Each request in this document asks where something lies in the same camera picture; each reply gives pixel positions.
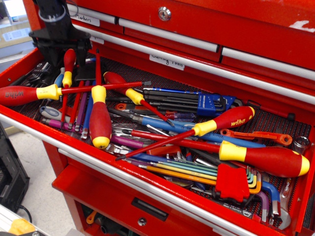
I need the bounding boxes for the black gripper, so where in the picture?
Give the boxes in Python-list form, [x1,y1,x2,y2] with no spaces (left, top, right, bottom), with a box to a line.
[30,0,92,66]

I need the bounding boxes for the small red yellow screwdriver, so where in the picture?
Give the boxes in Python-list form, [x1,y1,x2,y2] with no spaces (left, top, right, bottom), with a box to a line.
[61,49,76,125]

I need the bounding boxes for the black holder coloured hex keys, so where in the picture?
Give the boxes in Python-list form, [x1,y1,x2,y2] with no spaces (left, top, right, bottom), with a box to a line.
[68,58,102,141]

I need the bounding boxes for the blue white precision screwdriver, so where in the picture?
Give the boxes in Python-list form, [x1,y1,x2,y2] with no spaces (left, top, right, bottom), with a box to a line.
[48,67,65,100]

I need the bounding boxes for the white markers label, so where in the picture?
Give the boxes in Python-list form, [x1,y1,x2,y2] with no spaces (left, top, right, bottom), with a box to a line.
[69,11,100,27]

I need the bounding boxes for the black torx key set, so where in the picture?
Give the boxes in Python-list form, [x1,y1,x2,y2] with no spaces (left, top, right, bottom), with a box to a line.
[9,61,60,88]

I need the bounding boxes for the red yellow screwdriver centre back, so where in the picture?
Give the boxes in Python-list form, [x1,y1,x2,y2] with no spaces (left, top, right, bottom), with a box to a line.
[102,71,175,127]

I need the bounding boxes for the large wiha screwdriver left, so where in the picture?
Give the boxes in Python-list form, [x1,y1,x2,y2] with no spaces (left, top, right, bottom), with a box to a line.
[0,81,152,107]

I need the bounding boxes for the red yellow phillips screwdriver upright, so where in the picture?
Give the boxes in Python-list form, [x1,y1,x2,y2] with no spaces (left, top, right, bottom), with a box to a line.
[89,49,112,149]

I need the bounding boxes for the orange black utility knife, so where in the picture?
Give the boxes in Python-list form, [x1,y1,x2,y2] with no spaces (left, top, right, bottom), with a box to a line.
[115,103,155,115]

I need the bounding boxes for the white cutting tools label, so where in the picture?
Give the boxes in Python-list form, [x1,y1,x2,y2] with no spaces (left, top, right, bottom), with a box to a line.
[149,55,185,71]

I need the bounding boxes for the chrome cabinet lock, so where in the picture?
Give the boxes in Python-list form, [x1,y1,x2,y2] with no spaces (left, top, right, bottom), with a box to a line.
[158,6,172,21]

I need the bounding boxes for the clear blue small screwdriver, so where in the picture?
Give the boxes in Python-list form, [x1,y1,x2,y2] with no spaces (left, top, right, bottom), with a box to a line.
[165,112,196,122]

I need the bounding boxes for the black box on floor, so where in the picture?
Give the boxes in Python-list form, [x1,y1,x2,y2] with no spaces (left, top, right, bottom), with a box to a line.
[0,127,30,212]

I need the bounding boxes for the red tool chest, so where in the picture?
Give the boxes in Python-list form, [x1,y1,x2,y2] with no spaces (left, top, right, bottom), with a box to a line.
[0,0,315,236]

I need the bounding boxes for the blue hex key set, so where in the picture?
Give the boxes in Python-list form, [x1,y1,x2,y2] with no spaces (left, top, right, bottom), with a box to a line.
[143,88,244,117]

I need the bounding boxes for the wiha screwdriver centre right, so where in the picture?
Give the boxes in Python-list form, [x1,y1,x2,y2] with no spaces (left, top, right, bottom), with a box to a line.
[115,106,255,161]

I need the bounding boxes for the red holder rainbow hex keys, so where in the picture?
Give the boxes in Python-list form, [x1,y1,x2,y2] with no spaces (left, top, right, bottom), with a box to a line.
[127,155,281,219]

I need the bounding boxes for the open red drawer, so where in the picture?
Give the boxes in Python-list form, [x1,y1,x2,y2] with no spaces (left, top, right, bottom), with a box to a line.
[0,31,315,236]

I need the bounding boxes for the orange flat wrench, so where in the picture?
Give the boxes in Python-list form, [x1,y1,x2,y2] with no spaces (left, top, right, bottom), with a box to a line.
[220,129,293,146]

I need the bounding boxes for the big red yellow screwdriver right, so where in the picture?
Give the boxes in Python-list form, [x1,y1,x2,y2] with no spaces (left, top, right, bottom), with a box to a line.
[122,128,311,178]

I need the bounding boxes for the chrome socket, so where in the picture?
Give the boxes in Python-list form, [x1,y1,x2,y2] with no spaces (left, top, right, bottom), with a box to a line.
[293,136,311,155]

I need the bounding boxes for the silver adjustable wrench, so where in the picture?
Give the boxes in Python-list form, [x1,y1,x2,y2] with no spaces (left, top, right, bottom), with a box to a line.
[269,177,296,230]

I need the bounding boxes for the grey blue handle tool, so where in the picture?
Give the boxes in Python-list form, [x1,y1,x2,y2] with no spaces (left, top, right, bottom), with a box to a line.
[39,106,62,121]

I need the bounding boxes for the magenta handled tool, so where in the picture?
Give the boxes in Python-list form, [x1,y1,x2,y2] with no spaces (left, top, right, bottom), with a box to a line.
[41,118,151,149]

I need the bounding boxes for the blue handled long tool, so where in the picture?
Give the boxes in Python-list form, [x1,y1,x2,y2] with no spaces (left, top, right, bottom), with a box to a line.
[108,108,266,148]

